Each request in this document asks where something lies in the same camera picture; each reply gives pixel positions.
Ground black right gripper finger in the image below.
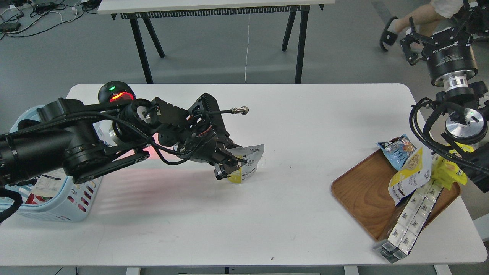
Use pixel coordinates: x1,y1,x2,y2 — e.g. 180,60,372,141
214,160,240,180
218,143,248,165

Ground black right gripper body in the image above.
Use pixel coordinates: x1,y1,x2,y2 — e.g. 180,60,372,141
143,93,235,165

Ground yellow white snack pouch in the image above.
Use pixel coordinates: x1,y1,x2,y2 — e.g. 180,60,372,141
388,146,432,207
227,144,265,184

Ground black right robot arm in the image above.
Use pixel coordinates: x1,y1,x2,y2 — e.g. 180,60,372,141
379,0,489,193

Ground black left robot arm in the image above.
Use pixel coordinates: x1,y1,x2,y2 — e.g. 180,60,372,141
1,99,153,222

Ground light blue plastic basket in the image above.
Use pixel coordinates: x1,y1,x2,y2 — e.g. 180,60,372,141
1,106,102,222

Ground white label snack packet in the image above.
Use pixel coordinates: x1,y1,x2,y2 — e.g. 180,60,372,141
30,168,66,198

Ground blue snack bag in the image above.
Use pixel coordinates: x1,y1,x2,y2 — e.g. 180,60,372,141
377,134,417,171

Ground yellow cartoon snack pack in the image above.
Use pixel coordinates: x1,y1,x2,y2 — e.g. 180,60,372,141
431,154,468,190

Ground black barcode scanner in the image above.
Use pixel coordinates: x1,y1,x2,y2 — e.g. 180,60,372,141
97,81,136,103

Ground black legged background table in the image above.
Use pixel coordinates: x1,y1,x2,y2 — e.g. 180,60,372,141
97,0,335,84

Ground brown wooden tray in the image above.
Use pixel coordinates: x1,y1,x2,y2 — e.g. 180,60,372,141
331,148,461,241

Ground white wrapped box multipack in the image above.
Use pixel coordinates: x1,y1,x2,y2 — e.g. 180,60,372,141
373,181,443,263

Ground person foot black sandal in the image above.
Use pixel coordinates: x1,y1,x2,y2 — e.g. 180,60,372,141
379,17,398,52

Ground white hanging cable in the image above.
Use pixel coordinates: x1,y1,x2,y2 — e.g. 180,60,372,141
244,15,251,84

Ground black floor cables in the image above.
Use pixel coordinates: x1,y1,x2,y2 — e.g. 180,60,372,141
0,0,102,39

